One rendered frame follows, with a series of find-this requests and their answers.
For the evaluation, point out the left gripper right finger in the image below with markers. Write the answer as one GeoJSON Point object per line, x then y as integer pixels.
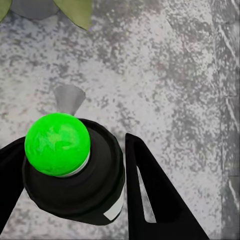
{"type": "Point", "coordinates": [174, 220]}

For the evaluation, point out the insectifuge atomizer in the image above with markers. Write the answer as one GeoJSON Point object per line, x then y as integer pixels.
{"type": "Point", "coordinates": [74, 168]}

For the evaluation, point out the pot plant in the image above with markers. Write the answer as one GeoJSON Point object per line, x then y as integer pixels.
{"type": "Point", "coordinates": [78, 12]}

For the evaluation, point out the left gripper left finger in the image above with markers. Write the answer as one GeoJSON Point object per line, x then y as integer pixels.
{"type": "Point", "coordinates": [11, 179]}

